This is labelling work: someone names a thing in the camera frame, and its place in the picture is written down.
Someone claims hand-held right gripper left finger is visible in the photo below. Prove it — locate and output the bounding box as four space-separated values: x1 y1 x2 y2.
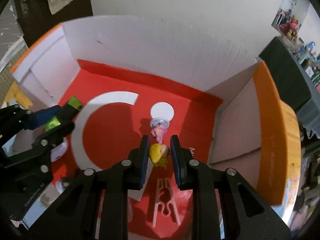
32 135 151 240

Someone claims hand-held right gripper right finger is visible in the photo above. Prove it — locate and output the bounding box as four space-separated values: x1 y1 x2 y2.
170 135 293 240

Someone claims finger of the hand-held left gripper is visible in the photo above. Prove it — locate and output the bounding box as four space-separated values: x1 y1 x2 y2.
0 104 62 143
0 121 76 166

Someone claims yellow-haired figurine pink dress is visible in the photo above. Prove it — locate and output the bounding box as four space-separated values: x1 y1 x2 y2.
149 116 172 169

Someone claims pink round mini printer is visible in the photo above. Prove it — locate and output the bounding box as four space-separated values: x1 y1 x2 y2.
51 141 67 162

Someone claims green foil packet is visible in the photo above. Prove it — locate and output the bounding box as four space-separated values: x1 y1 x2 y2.
45 96 83 132

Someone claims black-haired figurine white base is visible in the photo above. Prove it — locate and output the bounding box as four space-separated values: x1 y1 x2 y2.
56 176 71 194

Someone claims salmon plastic clothespin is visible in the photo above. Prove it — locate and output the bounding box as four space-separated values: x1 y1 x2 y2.
152 178 183 228

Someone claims orange cardboard box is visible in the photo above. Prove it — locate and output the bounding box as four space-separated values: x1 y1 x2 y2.
10 15 302 240

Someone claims wooden table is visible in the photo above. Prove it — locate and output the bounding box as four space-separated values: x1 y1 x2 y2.
4 81 33 112

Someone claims light blue fleece towel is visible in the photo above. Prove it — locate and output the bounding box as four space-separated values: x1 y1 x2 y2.
281 177 299 228

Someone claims dark side table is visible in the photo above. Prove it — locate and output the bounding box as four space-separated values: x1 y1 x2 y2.
259 36 320 130

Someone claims pink bedding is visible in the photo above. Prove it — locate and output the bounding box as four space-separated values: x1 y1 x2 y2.
291 200 316 232

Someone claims clutter of small items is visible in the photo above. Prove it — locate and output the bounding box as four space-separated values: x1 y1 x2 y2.
282 35 320 85

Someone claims tall wall mirror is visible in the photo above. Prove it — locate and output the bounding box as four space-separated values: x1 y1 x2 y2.
271 0 312 39

